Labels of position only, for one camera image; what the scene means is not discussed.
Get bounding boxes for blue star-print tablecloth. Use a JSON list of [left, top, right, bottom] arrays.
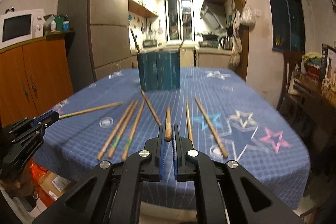
[[33, 67, 311, 210]]

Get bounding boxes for kitchen window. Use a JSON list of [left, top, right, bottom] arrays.
[[164, 0, 193, 42]]

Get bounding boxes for hanging beige bag bundle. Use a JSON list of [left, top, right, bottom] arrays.
[[230, 9, 243, 67]]

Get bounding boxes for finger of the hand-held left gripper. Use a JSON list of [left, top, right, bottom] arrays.
[[9, 110, 60, 133], [4, 118, 57, 147]]

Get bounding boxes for red plastic bag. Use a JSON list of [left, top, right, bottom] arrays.
[[29, 158, 51, 207]]

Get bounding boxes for wooden chopstick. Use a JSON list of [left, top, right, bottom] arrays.
[[130, 28, 140, 54], [165, 105, 173, 142]]

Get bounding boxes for cream paper bag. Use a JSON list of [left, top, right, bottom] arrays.
[[322, 74, 334, 97]]

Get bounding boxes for black product box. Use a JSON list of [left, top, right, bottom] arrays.
[[320, 43, 336, 83]]

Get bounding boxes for white hanging plastic bag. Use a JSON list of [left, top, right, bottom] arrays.
[[240, 5, 256, 25]]

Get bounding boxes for orange wooden cabinet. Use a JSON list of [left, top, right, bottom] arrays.
[[0, 35, 74, 127]]

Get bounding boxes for flower basket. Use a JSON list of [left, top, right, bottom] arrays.
[[302, 52, 322, 75]]

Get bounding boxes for cream kitchen base cabinets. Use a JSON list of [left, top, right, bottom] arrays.
[[131, 44, 233, 69]]

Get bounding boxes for grey refrigerator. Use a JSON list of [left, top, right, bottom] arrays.
[[58, 0, 132, 92]]

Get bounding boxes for bunch of wooden chopsticks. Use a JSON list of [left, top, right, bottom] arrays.
[[59, 90, 229, 161]]

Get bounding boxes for teal perforated utensil holder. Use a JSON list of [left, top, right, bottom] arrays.
[[137, 52, 181, 90]]

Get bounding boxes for white microwave oven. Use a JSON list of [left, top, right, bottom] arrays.
[[0, 9, 45, 50]]

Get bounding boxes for green container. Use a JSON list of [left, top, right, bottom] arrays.
[[54, 15, 65, 31]]

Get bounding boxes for person's left hand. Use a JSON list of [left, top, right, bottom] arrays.
[[0, 169, 36, 199]]

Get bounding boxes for dark room window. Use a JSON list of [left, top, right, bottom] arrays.
[[262, 0, 306, 52]]

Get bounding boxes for dark wooden chair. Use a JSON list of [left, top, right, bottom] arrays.
[[277, 51, 305, 114]]

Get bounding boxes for cardboard box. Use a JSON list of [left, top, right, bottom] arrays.
[[39, 170, 72, 202]]

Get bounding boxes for grey carton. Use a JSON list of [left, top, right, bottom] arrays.
[[43, 14, 56, 29]]

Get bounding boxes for steel electric kettle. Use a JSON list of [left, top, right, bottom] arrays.
[[220, 35, 234, 50]]

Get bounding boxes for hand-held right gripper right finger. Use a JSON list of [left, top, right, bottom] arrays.
[[173, 124, 303, 224]]

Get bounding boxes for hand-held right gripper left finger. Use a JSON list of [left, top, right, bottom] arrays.
[[33, 124, 166, 224]]

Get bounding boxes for steel range hood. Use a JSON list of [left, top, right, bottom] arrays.
[[200, 2, 227, 29]]

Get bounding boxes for dark wooden sideboard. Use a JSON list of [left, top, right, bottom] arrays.
[[283, 77, 336, 151]]

